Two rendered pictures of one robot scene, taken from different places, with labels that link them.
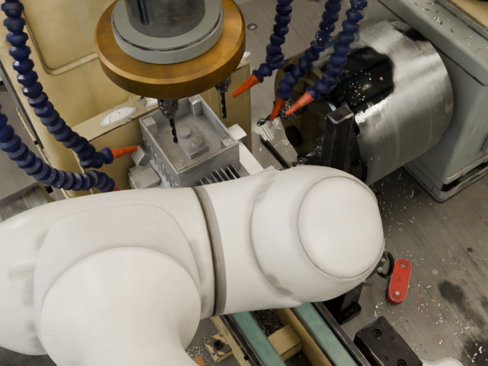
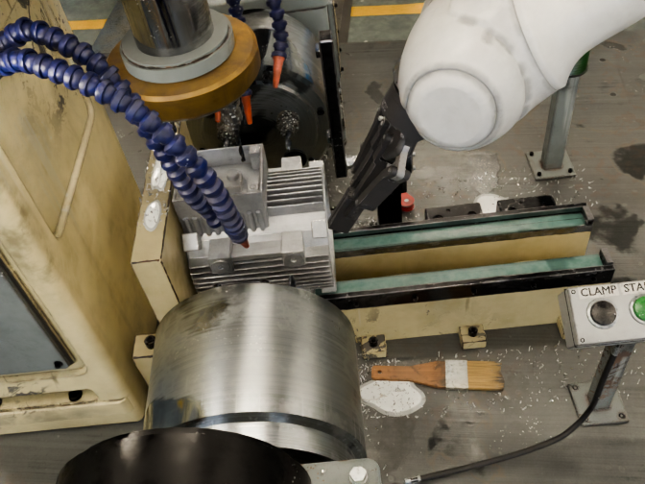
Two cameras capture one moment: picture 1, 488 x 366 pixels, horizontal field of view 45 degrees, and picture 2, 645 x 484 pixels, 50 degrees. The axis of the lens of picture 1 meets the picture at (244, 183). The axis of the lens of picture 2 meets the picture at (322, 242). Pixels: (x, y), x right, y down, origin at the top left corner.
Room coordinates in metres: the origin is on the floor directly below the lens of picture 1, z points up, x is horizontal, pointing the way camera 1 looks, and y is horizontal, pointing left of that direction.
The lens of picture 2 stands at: (0.04, 0.60, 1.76)
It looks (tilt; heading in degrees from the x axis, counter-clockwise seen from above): 48 degrees down; 305
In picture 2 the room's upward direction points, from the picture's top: 9 degrees counter-clockwise
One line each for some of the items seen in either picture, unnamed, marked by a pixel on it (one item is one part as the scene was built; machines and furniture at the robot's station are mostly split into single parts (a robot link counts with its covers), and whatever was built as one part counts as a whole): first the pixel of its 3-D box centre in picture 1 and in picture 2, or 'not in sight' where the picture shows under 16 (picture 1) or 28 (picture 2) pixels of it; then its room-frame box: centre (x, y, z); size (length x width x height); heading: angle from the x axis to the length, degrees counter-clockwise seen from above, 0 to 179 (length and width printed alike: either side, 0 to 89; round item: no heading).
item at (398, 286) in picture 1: (399, 281); (395, 196); (0.45, -0.27, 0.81); 0.09 x 0.03 x 0.02; 159
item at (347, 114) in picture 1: (331, 174); (334, 109); (0.48, -0.12, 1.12); 0.04 x 0.03 x 0.26; 31
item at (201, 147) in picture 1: (190, 146); (224, 190); (0.55, 0.08, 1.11); 0.12 x 0.11 x 0.07; 30
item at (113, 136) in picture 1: (164, 149); (167, 261); (0.65, 0.14, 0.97); 0.30 x 0.11 x 0.34; 121
